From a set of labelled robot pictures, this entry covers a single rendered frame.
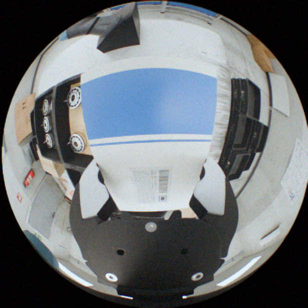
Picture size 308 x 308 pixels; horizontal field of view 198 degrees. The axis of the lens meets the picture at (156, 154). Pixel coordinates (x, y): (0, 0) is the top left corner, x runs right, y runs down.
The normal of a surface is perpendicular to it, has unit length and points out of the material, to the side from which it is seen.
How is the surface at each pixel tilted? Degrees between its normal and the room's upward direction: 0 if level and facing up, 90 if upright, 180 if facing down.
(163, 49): 0
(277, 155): 90
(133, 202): 0
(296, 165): 90
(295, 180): 90
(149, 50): 0
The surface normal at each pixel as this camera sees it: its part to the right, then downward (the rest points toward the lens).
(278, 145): -1.00, 0.04
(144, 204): 0.04, 0.53
